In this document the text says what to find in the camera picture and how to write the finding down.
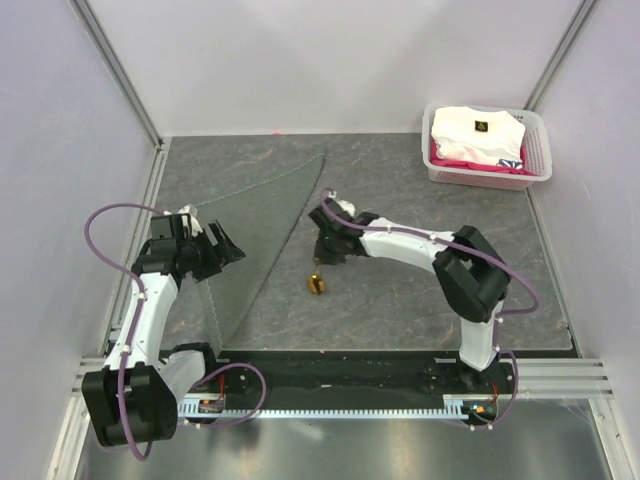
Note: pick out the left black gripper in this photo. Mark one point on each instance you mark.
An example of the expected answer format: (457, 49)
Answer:
(219, 256)

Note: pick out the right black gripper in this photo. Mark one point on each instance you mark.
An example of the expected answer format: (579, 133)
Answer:
(324, 257)

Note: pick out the grey cloth napkin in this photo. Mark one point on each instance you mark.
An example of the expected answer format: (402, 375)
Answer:
(259, 221)

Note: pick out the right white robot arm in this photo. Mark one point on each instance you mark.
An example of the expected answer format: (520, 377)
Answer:
(464, 263)

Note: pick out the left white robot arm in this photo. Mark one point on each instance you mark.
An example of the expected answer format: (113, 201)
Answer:
(134, 397)

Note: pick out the pink folded cloth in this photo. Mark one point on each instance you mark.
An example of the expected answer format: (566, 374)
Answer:
(470, 165)

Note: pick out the white folded shirt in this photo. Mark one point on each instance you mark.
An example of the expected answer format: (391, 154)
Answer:
(481, 137)

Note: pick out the white plastic basket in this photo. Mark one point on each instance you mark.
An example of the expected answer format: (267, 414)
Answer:
(536, 143)

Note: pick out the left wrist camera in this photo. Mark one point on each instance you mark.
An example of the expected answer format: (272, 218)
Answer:
(188, 215)

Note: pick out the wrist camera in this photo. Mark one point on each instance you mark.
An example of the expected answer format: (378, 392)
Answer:
(342, 208)
(188, 215)

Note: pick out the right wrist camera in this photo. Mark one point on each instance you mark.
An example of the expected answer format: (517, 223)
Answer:
(342, 208)

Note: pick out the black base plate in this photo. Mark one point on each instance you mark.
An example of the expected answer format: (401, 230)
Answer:
(350, 379)

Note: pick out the light blue cable duct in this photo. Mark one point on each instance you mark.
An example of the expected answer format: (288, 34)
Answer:
(209, 407)

